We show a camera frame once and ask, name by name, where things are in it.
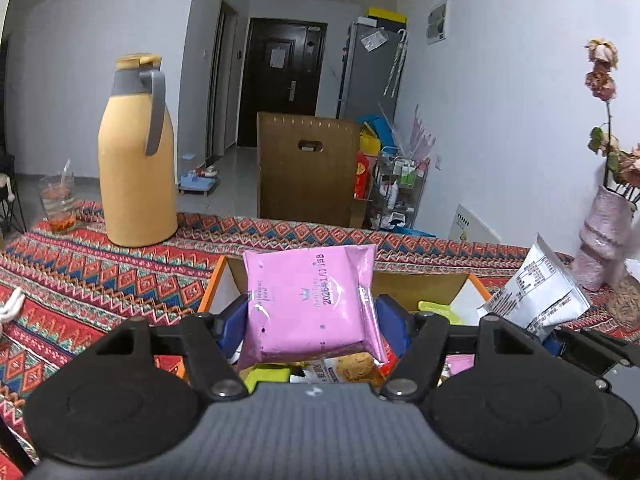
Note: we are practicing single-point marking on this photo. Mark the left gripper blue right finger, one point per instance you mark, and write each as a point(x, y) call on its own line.
point(397, 325)

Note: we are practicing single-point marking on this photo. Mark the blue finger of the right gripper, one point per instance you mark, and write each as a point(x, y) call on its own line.
point(553, 345)

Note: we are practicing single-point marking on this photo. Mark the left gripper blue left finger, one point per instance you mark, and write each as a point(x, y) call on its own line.
point(230, 326)

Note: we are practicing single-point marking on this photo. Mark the green white nut bar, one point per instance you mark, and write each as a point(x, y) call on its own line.
point(440, 309)

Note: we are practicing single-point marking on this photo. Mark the long green snack bar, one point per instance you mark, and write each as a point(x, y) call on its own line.
point(266, 373)

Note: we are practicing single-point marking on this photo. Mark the pink snack packet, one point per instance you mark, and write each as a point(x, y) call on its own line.
point(310, 303)
point(457, 363)

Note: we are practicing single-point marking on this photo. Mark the orange cracker packet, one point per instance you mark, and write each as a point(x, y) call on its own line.
point(358, 367)

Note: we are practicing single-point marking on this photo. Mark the woven tissue box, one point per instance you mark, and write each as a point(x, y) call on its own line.
point(624, 305)

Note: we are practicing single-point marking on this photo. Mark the red cardboard snack box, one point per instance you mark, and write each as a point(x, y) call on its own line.
point(464, 293)

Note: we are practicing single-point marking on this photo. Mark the pink ceramic vase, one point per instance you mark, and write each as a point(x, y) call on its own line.
point(603, 237)

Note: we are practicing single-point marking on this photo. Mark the red gift bag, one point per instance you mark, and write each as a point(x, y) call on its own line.
point(362, 177)

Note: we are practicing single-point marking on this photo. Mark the colourful patterned tablecloth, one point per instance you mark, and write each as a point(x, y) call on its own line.
point(141, 390)

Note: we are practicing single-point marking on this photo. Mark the brown wicker chair back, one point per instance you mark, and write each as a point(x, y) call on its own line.
point(306, 168)

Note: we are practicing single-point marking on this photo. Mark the dried pink roses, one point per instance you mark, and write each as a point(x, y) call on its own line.
point(621, 167)

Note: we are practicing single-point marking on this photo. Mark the yellow thermos jug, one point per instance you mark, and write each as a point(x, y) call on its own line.
point(136, 155)

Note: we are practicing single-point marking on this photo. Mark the glass cup with drink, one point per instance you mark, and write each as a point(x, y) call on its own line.
point(58, 199)

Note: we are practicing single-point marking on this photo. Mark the white cloth gloves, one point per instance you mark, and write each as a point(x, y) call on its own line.
point(13, 306)

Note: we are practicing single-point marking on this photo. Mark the grey refrigerator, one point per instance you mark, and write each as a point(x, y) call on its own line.
point(373, 58)

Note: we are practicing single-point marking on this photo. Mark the black entrance door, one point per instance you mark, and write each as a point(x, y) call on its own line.
point(281, 72)

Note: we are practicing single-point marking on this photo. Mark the yellow box on fridge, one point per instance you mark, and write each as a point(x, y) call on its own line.
point(387, 15)

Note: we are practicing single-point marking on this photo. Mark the wire storage cart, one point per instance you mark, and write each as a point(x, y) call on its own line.
point(397, 187)

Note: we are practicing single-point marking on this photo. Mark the wall electrical panel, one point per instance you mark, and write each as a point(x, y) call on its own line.
point(437, 23)

